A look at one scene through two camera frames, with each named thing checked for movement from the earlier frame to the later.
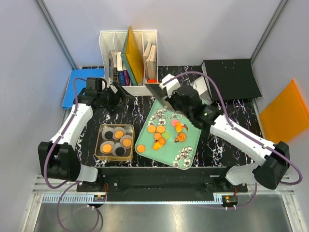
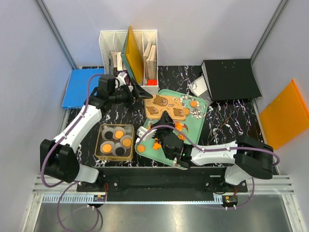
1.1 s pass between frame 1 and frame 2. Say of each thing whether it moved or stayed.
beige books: stayed
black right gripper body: moved
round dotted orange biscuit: stayed
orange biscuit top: stayed
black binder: stayed
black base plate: stayed
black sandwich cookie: stayed
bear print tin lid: moved
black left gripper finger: moved
